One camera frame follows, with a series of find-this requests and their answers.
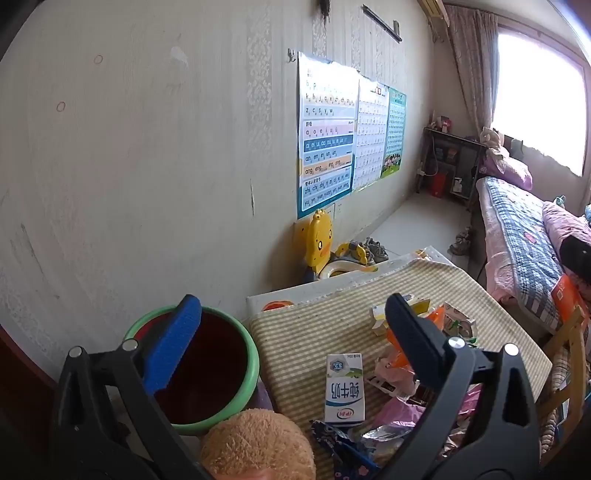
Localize yellow duck potty seat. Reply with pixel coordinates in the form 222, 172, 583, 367
294, 209, 378, 283

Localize blue pinyin wall poster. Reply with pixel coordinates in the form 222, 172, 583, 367
297, 53, 360, 219

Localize bed with plaid blanket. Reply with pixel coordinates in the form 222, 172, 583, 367
476, 176, 564, 333

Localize yellow checked tablecloth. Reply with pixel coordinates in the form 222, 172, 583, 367
249, 260, 550, 459

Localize orange box on bed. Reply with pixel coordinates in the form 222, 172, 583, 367
551, 274, 589, 327

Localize white chart wall poster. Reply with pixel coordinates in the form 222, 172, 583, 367
353, 76, 390, 191

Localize pink quilt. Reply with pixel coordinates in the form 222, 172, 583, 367
542, 202, 591, 291

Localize brown plush teddy bear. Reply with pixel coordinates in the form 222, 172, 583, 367
199, 409, 317, 479

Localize wooden chair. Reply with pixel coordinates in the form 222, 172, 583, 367
537, 306, 589, 466

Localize pink curtain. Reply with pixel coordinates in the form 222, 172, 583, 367
447, 5, 500, 134

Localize white blue milk carton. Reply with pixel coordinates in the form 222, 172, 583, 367
324, 353, 366, 425

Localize red container on floor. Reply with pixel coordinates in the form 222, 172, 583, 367
430, 172, 447, 198

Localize shoes on floor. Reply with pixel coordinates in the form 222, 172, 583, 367
449, 227, 474, 256

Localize pink foil wrapper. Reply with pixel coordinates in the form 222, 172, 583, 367
372, 384, 482, 428

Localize green number wall poster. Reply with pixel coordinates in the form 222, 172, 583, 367
381, 88, 407, 178

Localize red green-rimmed trash bin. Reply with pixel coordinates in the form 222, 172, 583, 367
124, 295, 259, 436

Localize dark metal shelf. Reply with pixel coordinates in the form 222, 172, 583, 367
415, 127, 486, 210

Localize purple pillow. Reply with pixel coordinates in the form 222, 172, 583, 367
481, 155, 533, 191

